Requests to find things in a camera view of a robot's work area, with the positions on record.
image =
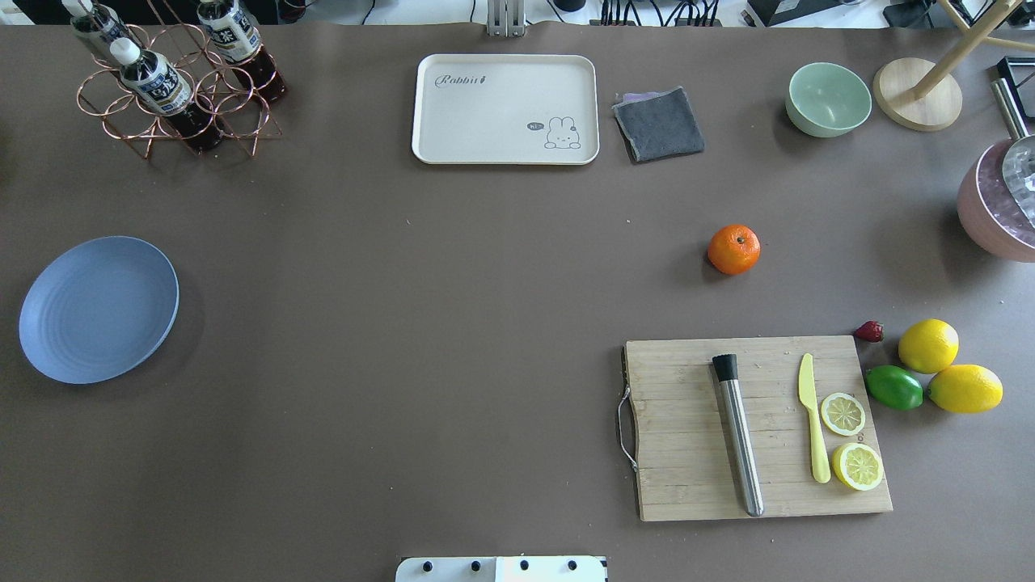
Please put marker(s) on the orange mandarin fruit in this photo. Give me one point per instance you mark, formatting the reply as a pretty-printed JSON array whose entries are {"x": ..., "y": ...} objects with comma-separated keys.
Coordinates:
[{"x": 734, "y": 249}]

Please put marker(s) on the blue round plate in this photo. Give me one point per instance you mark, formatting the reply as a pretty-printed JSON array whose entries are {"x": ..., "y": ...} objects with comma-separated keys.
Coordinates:
[{"x": 99, "y": 310}]

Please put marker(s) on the cream rabbit tray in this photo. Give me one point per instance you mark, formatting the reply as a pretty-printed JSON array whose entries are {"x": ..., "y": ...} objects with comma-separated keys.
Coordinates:
[{"x": 506, "y": 109}]

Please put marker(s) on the grey folded cloth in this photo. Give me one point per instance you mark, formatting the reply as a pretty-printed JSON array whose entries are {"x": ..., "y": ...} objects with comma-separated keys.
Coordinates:
[{"x": 658, "y": 124}]

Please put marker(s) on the steel muddler with black tip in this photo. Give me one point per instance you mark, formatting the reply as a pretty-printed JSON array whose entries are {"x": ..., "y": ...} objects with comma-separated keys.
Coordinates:
[{"x": 726, "y": 371}]

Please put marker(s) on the upper lemon slice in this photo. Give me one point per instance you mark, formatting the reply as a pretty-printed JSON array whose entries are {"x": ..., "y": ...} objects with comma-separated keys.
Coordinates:
[{"x": 843, "y": 414}]

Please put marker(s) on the lemon slice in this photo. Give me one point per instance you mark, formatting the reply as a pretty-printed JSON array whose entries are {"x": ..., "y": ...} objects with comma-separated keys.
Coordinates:
[
  {"x": 858, "y": 466},
  {"x": 843, "y": 414}
]

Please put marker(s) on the yellow plastic knife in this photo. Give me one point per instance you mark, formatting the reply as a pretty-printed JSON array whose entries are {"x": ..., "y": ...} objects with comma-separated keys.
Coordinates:
[{"x": 807, "y": 394}]

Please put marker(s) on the small red strawberry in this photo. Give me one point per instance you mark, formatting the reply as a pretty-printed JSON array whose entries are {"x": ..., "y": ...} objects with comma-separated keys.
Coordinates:
[{"x": 871, "y": 331}]

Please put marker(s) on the green ceramic bowl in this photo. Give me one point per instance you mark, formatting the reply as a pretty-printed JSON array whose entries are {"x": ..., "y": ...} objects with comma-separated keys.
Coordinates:
[{"x": 827, "y": 100}]

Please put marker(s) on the lower lemon slice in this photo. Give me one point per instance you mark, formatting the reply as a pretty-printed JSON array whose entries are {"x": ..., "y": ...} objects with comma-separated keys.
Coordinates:
[{"x": 858, "y": 466}]

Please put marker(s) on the right rear tea bottle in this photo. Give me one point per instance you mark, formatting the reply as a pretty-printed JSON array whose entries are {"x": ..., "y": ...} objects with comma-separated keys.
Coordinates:
[{"x": 235, "y": 37}]

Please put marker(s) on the tea bottle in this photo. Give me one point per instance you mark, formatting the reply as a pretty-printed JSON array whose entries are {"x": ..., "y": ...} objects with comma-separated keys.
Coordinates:
[
  {"x": 97, "y": 27},
  {"x": 162, "y": 89},
  {"x": 235, "y": 37}
]

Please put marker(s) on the green lime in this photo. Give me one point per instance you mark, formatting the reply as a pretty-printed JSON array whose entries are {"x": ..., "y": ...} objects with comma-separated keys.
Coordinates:
[{"x": 894, "y": 387}]

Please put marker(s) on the upper whole lemon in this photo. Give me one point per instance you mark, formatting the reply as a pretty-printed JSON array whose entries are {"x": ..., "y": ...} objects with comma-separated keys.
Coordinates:
[{"x": 929, "y": 346}]

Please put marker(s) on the whole lemon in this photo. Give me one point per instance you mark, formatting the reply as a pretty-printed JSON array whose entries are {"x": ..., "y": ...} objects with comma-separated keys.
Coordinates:
[
  {"x": 929, "y": 346},
  {"x": 966, "y": 389}
]

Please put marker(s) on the front tea bottle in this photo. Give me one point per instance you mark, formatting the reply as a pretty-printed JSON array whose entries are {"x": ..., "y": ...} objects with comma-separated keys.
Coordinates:
[{"x": 162, "y": 89}]

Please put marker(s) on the wooden stand with round base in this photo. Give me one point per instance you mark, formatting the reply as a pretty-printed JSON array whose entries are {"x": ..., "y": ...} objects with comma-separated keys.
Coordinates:
[{"x": 922, "y": 95}]

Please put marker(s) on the lower whole lemon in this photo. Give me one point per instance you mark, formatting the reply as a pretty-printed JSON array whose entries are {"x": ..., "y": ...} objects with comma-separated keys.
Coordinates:
[{"x": 966, "y": 389}]

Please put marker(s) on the pink bowl with ice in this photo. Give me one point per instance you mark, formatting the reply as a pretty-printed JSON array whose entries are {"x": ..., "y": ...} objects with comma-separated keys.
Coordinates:
[{"x": 988, "y": 212}]

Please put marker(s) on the left rear tea bottle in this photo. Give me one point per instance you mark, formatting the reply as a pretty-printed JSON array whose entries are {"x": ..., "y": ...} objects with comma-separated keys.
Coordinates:
[{"x": 97, "y": 27}]

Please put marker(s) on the grey metal mount bracket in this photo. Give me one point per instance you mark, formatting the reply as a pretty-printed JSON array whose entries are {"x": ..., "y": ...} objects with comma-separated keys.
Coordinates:
[{"x": 506, "y": 18}]

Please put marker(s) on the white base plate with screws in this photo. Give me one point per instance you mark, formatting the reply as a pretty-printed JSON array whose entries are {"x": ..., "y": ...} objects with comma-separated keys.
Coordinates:
[{"x": 504, "y": 568}]

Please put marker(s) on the copper wire bottle rack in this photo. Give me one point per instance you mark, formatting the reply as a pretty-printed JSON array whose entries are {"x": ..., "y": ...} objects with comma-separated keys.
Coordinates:
[{"x": 171, "y": 28}]

